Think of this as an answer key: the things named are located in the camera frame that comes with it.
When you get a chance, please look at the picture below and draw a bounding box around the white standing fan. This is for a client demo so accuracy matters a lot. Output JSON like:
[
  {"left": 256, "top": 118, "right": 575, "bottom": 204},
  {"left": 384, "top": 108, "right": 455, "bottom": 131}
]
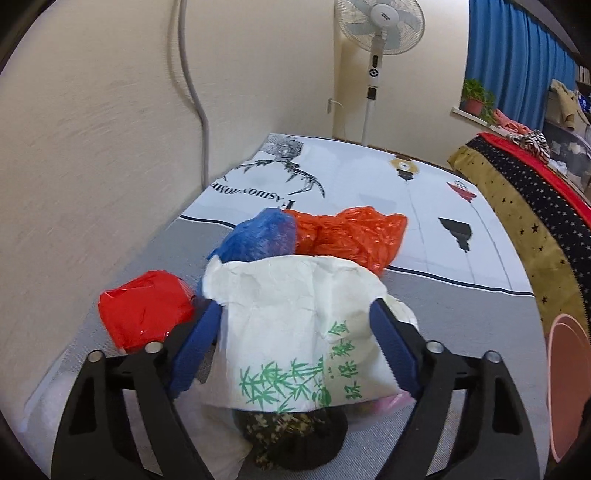
[{"left": 333, "top": 0, "right": 424, "bottom": 147}]

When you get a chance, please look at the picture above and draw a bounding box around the white window sill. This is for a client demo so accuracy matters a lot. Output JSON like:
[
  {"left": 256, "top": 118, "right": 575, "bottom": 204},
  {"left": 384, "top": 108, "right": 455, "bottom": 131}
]
[{"left": 450, "top": 107, "right": 504, "bottom": 132}]

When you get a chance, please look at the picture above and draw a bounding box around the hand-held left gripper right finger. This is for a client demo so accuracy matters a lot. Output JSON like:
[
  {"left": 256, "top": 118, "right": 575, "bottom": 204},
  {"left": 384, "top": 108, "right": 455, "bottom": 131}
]
[{"left": 369, "top": 298, "right": 541, "bottom": 480}]

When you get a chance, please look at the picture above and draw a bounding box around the grey wall cable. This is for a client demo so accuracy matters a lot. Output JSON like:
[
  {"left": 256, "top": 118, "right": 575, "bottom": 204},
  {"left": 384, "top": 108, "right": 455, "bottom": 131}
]
[{"left": 172, "top": 0, "right": 212, "bottom": 191}]

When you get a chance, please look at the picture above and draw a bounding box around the striped cloth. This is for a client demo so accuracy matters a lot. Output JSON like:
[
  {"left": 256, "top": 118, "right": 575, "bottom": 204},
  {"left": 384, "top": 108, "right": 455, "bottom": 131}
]
[{"left": 508, "top": 129, "right": 551, "bottom": 162}]

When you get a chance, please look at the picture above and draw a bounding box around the white paper bag bamboo print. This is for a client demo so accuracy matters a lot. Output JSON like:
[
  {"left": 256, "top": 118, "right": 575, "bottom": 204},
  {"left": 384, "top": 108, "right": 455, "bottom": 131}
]
[{"left": 202, "top": 255, "right": 419, "bottom": 414}]

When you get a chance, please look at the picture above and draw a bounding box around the white grey printed mat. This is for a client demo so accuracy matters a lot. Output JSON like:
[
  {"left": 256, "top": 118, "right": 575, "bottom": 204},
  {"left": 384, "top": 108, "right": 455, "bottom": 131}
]
[{"left": 25, "top": 133, "right": 548, "bottom": 480}]

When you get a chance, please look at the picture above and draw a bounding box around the red plastic bag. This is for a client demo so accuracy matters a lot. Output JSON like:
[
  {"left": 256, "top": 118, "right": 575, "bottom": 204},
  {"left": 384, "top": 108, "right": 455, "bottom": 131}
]
[{"left": 98, "top": 271, "right": 195, "bottom": 354}]

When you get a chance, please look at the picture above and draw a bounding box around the bookshelf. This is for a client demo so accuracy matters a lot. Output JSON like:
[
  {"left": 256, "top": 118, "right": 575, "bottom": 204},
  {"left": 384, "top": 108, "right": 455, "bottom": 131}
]
[{"left": 575, "top": 65, "right": 591, "bottom": 116}]

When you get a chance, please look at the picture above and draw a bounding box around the blue curtain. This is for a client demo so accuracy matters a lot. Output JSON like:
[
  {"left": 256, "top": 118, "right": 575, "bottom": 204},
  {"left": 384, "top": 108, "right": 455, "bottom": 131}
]
[{"left": 464, "top": 0, "right": 578, "bottom": 130}]

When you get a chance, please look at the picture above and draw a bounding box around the orange plastic bag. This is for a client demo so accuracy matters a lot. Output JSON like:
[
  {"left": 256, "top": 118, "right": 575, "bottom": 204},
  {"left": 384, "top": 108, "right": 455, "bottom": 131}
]
[{"left": 288, "top": 206, "right": 408, "bottom": 278}]

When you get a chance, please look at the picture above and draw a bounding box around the dark patterned cloth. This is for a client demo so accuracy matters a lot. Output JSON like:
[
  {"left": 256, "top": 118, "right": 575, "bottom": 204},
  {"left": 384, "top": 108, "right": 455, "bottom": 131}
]
[{"left": 233, "top": 406, "right": 348, "bottom": 469}]

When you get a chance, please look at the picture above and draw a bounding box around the clear storage box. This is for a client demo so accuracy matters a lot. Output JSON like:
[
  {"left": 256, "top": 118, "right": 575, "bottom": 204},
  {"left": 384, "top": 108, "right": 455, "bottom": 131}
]
[{"left": 542, "top": 117, "right": 591, "bottom": 185}]

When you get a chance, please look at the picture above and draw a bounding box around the pink plastic basin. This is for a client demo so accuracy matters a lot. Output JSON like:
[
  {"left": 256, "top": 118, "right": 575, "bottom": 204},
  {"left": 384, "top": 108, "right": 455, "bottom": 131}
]
[{"left": 545, "top": 314, "right": 591, "bottom": 462}]

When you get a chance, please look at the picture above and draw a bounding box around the beige coat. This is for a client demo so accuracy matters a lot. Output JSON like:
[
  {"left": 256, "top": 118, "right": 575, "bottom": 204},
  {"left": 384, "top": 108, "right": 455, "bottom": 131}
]
[{"left": 549, "top": 78, "right": 583, "bottom": 132}]

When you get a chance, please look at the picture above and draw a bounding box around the gold star bed sheet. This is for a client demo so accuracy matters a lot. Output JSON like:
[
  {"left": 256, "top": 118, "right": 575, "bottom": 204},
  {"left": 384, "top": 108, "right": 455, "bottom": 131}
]
[{"left": 447, "top": 145, "right": 580, "bottom": 340}]

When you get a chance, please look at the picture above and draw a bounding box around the pink cloth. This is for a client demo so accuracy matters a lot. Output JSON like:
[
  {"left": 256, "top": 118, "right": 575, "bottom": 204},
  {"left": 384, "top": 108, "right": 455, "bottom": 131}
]
[{"left": 492, "top": 108, "right": 532, "bottom": 137}]

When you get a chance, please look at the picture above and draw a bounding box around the potted green plant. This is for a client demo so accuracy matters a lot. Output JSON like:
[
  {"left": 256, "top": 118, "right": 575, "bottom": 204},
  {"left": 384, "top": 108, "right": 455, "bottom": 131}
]
[{"left": 462, "top": 78, "right": 497, "bottom": 124}]

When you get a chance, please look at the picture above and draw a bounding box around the bed with red blanket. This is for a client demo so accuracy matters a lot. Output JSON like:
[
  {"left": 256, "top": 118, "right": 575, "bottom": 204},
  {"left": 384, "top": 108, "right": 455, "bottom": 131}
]
[{"left": 464, "top": 132, "right": 591, "bottom": 365}]

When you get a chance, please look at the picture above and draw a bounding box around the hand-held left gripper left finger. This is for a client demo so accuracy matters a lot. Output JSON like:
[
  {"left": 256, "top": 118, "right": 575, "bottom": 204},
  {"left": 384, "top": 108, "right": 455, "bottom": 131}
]
[{"left": 52, "top": 299, "right": 223, "bottom": 480}]

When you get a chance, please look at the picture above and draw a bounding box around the white plastic bag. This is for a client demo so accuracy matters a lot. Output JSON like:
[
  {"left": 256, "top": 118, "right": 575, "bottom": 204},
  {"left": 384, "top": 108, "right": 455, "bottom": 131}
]
[{"left": 178, "top": 383, "right": 252, "bottom": 480}]

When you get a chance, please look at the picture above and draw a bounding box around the blue plastic bag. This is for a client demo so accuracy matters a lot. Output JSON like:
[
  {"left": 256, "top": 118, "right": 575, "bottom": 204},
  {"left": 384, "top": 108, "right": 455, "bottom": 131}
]
[{"left": 207, "top": 208, "right": 297, "bottom": 264}]

